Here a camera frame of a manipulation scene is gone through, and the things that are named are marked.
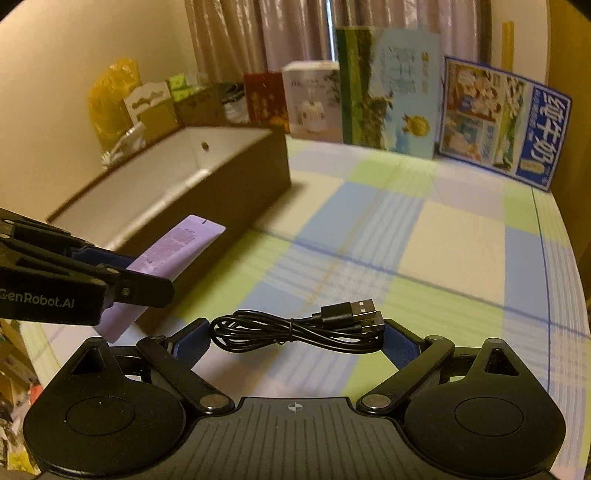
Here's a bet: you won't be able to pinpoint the blue milk carton box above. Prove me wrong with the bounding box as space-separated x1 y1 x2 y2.
438 55 573 191

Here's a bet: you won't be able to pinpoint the white appliance box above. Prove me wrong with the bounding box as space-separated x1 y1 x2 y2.
281 60 345 143

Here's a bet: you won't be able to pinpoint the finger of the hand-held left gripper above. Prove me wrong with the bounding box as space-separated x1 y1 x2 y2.
0 208 134 272
0 242 175 308

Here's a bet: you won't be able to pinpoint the scalloped paper carton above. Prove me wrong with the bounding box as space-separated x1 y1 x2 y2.
122 80 181 137

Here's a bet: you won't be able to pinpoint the beige curtain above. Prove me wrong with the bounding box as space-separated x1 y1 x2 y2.
330 0 491 65
185 0 331 86

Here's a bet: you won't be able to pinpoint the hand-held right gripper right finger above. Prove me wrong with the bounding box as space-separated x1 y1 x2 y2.
361 319 525 414

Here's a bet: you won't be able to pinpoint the red gift box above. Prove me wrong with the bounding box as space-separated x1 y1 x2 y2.
243 71 291 134

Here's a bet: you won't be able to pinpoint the green tissue packs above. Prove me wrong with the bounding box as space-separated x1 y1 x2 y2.
167 73 199 100

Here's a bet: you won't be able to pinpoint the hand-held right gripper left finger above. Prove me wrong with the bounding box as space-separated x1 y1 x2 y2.
65 318 235 415

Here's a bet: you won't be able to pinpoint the clear plastic bag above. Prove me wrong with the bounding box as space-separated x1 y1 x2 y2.
102 122 148 167

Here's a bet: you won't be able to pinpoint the plain cardboard box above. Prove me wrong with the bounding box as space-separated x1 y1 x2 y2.
173 85 227 127

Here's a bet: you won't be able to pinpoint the yellow plastic bag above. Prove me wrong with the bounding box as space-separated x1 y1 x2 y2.
88 58 144 153

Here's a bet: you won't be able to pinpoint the brown cardboard box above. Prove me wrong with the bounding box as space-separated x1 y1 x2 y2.
45 126 291 333

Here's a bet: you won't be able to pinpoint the green milk carton box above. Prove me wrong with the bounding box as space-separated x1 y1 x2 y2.
335 26 441 161

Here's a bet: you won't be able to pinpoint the checked tablecloth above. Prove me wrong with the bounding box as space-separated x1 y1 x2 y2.
18 136 591 462

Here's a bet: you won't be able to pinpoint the purple tube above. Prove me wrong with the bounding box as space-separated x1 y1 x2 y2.
96 215 227 343

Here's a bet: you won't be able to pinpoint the black usb cable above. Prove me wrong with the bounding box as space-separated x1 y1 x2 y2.
210 299 386 357

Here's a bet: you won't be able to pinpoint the white shopping bag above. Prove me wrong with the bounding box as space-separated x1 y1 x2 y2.
222 83 250 125

